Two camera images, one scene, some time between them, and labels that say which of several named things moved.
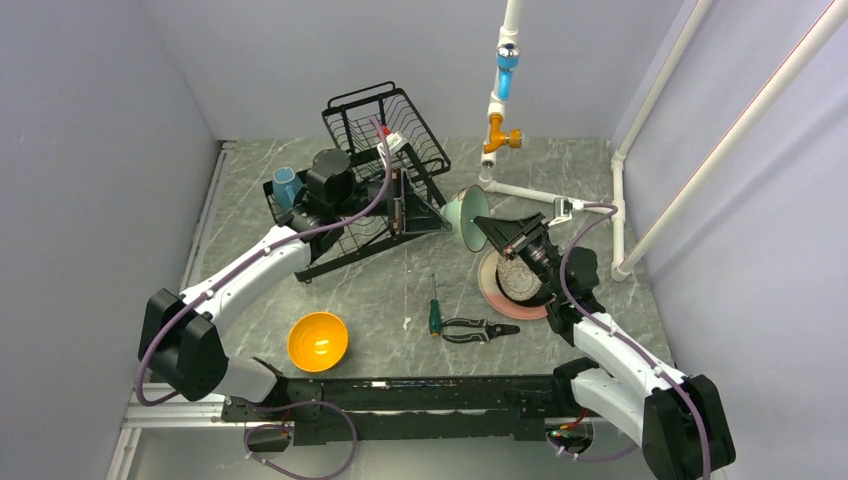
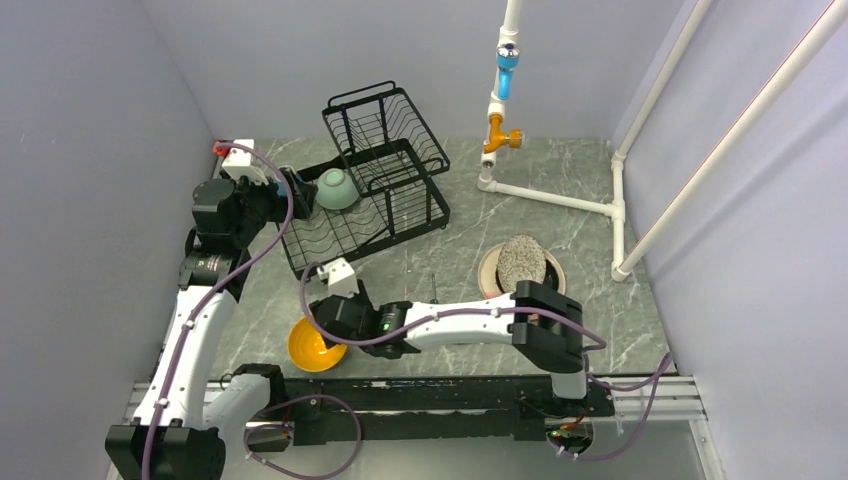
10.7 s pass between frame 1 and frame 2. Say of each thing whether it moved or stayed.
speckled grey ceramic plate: stayed
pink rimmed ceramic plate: stayed
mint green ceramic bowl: moved
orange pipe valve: stayed
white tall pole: stayed
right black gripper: moved
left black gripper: moved
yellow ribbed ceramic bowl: stayed
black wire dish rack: stayed
